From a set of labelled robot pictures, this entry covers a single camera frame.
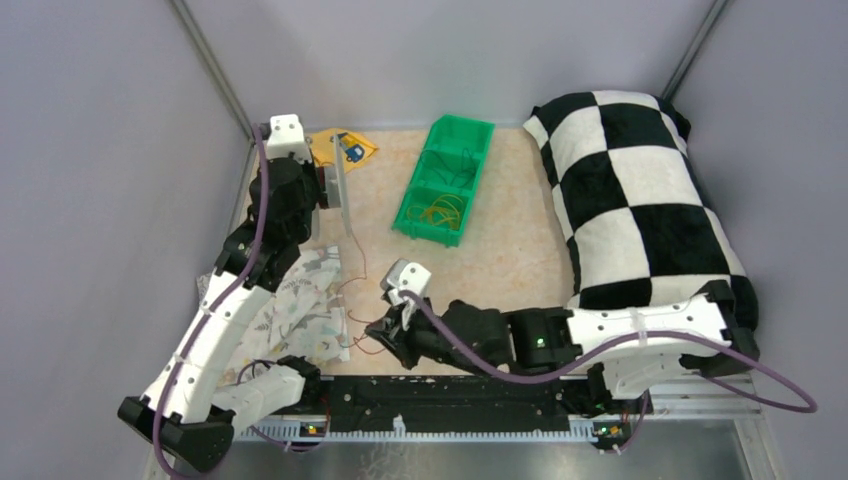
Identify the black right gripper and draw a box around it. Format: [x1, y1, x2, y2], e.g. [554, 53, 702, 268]
[366, 291, 499, 379]

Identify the grey cable spool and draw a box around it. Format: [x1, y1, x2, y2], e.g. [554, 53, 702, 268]
[312, 147, 354, 237]

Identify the red cable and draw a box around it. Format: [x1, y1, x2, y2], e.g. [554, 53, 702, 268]
[327, 225, 392, 358]

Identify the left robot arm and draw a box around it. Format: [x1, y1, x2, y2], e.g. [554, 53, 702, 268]
[117, 153, 325, 478]

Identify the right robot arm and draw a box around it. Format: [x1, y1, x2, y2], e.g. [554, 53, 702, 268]
[364, 281, 760, 412]

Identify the yellow printed cloth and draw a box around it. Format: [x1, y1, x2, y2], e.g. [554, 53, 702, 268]
[308, 128, 379, 173]

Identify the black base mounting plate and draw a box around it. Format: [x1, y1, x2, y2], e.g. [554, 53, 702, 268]
[259, 374, 654, 436]

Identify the white animal print cloth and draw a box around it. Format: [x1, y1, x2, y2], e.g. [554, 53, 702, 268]
[218, 244, 351, 386]

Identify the green compartment bin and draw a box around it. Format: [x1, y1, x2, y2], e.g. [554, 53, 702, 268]
[392, 115, 495, 247]

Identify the black white checkered pillow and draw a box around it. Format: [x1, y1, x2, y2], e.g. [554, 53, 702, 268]
[524, 90, 760, 329]

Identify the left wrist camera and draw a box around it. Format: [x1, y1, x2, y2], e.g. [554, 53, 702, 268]
[265, 114, 313, 165]

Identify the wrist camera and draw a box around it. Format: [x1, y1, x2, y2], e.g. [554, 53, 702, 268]
[265, 114, 313, 165]
[380, 258, 432, 306]

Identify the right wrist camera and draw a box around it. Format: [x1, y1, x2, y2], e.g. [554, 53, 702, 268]
[380, 258, 432, 306]

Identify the yellow cable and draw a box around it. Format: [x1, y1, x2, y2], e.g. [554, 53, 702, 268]
[405, 193, 468, 233]

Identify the dark blue cable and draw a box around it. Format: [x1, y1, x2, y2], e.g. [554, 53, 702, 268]
[420, 148, 482, 190]

